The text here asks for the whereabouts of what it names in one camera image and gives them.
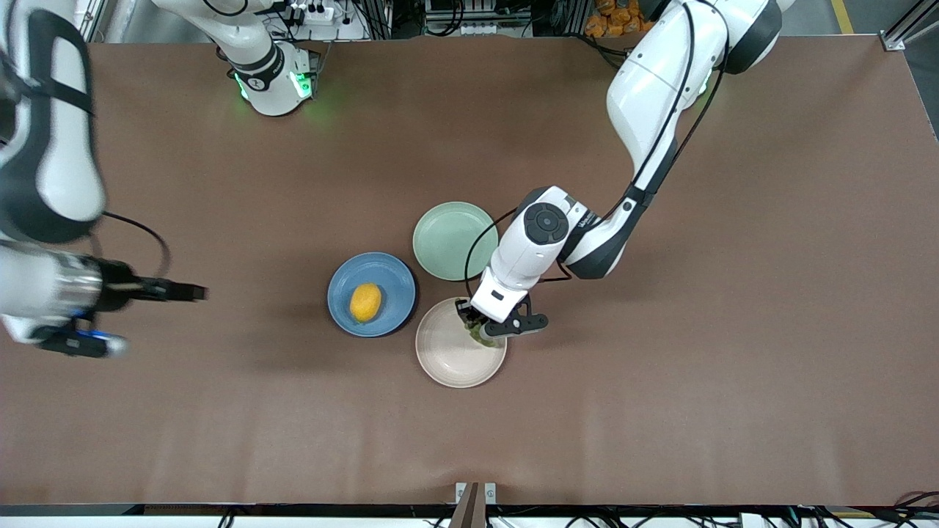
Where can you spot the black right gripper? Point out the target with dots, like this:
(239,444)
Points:
(117,284)

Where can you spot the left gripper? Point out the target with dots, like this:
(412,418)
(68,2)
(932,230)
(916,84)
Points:
(470,314)

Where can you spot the green lettuce leaf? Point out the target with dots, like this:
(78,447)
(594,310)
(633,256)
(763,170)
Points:
(482,339)

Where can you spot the yellow lemon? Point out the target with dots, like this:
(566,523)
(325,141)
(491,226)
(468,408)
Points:
(365,302)

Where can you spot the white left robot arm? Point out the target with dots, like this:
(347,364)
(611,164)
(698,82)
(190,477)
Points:
(653,88)

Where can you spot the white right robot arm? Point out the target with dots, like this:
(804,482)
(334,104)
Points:
(59,169)

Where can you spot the beige plate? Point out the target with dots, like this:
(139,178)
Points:
(451,352)

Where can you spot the green plate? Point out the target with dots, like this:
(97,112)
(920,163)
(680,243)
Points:
(447,240)

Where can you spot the blue plate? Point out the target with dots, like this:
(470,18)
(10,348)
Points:
(371,295)

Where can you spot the black equipment rack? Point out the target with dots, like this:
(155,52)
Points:
(477,15)

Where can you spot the white power strip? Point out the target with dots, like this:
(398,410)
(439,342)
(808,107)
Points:
(312,12)

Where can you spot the bag of orange items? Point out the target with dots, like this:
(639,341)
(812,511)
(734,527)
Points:
(612,18)

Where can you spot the metal table edge bracket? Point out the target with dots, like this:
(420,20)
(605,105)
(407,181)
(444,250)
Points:
(475,502)

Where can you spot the aluminium frame profile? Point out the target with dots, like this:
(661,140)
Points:
(910,26)

